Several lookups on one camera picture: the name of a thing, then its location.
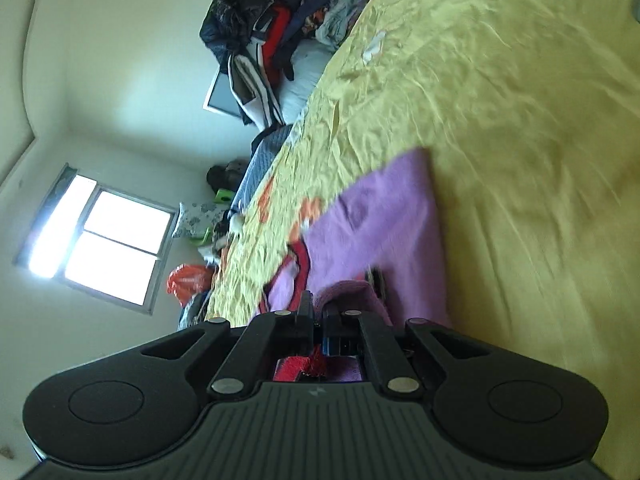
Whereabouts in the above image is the grey pillow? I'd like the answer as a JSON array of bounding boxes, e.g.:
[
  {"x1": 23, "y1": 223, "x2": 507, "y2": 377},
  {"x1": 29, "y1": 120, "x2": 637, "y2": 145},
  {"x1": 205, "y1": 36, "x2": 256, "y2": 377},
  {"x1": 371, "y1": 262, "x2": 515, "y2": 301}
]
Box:
[{"x1": 277, "y1": 40, "x2": 336, "y2": 126}]

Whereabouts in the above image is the blue quilt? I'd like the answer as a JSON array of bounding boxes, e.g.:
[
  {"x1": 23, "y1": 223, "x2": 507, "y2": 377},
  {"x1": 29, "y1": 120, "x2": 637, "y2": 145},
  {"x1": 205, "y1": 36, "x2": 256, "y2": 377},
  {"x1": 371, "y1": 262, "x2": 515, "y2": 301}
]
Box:
[{"x1": 227, "y1": 122, "x2": 296, "y2": 216}]

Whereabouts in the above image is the dark bag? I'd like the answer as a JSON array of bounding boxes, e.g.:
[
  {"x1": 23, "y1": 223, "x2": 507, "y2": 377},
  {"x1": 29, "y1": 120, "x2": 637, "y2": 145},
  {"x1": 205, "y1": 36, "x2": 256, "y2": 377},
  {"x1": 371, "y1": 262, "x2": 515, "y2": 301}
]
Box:
[{"x1": 206, "y1": 159, "x2": 248, "y2": 192}]

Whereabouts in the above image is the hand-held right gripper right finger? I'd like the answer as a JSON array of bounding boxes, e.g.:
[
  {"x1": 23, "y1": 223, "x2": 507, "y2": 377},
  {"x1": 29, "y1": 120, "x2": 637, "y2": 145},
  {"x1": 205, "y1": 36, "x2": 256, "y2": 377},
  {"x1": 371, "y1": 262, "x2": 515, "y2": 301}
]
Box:
[{"x1": 322, "y1": 300, "x2": 482, "y2": 401}]

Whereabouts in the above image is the green plastic chair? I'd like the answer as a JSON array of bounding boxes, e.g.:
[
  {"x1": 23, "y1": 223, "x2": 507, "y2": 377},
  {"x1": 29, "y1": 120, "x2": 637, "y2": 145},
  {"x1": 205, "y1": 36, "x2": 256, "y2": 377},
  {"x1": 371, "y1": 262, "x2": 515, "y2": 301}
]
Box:
[{"x1": 192, "y1": 187, "x2": 236, "y2": 246}]

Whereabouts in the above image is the heap of dark clothes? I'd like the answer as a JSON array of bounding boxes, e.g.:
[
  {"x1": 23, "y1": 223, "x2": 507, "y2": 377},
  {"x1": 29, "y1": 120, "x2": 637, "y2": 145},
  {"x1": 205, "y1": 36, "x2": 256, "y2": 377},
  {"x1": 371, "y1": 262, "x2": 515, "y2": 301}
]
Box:
[{"x1": 177, "y1": 290, "x2": 216, "y2": 331}]

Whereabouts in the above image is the orange plastic bag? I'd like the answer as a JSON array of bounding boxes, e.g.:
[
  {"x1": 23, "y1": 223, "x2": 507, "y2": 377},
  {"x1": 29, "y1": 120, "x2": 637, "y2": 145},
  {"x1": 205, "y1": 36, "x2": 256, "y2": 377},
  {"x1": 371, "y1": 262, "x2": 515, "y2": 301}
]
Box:
[{"x1": 166, "y1": 264, "x2": 216, "y2": 306}]

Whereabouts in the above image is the grey framed panel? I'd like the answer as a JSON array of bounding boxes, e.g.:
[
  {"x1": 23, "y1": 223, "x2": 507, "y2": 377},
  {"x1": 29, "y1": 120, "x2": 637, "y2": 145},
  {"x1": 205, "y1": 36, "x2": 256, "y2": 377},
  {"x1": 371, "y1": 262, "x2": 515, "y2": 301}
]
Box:
[{"x1": 202, "y1": 67, "x2": 246, "y2": 118}]

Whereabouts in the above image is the floral pillow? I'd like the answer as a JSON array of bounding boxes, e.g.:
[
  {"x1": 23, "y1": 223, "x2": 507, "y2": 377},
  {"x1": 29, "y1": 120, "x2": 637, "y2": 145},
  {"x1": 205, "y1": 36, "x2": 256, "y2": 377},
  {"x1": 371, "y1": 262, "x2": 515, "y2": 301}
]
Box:
[{"x1": 172, "y1": 201, "x2": 233, "y2": 240}]

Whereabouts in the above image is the yellow carrot print bedsheet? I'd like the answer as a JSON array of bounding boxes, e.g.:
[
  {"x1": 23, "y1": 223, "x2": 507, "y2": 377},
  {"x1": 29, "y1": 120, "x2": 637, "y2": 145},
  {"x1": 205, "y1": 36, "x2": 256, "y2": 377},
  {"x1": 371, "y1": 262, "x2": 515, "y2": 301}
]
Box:
[{"x1": 202, "y1": 0, "x2": 640, "y2": 480}]

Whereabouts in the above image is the purple sweater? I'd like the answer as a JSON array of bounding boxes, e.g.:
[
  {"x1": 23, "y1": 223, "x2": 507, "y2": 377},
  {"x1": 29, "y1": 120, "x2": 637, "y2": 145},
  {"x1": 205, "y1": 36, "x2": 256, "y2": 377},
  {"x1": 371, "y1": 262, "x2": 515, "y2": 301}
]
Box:
[{"x1": 262, "y1": 147, "x2": 453, "y2": 386}]

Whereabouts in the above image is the pile of clothes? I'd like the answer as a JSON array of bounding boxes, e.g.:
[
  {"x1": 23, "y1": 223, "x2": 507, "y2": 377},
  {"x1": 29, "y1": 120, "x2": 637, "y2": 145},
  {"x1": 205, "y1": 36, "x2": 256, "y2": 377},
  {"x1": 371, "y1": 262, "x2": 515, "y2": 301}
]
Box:
[{"x1": 199, "y1": 0, "x2": 376, "y2": 128}]

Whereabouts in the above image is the window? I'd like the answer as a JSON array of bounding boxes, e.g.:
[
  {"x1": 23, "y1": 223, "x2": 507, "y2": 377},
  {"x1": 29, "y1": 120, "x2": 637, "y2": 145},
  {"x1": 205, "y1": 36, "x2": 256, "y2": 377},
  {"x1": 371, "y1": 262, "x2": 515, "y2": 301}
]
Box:
[{"x1": 12, "y1": 162, "x2": 178, "y2": 316}]

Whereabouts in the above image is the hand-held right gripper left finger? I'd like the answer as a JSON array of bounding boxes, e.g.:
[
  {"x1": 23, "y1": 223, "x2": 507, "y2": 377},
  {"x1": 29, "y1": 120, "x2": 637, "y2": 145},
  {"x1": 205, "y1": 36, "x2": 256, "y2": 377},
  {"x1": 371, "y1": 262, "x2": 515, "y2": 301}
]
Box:
[{"x1": 142, "y1": 290, "x2": 317, "y2": 402}]

